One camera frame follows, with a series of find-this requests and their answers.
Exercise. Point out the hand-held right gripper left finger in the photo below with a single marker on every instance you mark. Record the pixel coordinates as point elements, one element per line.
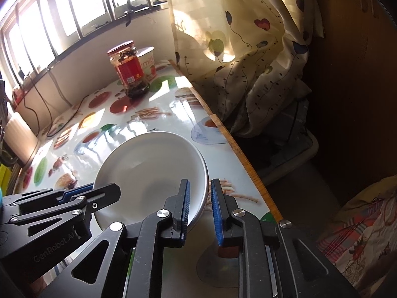
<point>185,214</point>

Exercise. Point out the barred window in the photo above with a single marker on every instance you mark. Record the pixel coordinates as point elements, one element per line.
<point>62,9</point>

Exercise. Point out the grey rimmed plate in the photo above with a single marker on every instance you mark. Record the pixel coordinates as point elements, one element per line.
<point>205,180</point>

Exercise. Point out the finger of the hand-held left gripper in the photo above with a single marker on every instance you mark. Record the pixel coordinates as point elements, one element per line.
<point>74,192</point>
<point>102,197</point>

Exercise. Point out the red label glass jar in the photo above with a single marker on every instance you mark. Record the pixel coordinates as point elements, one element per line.
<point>129,68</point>

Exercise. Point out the cream electric kettle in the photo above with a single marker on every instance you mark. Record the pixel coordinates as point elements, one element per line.
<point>23,136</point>

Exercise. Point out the fruit print tablecloth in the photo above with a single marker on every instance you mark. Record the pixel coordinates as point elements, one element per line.
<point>130,121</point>

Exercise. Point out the stack of yellow-green boxes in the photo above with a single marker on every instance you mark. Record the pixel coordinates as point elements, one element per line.
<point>5,178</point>

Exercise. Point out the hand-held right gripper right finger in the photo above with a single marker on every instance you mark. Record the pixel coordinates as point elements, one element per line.
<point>217,214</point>

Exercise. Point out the grey plastic basin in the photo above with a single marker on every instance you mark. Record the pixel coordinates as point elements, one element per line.
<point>288,155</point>

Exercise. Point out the white paper tub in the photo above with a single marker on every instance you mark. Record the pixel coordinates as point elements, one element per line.
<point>149,62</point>

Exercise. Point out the white ceramic plate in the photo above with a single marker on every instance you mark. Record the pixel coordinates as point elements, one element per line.
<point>149,173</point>

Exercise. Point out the heart print curtain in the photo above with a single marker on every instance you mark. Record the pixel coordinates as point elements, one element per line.
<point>248,52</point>

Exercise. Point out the printed blanket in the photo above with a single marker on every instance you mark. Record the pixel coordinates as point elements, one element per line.
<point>366,229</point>

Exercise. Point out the black window latch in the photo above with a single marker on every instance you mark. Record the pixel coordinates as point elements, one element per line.
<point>131,9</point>

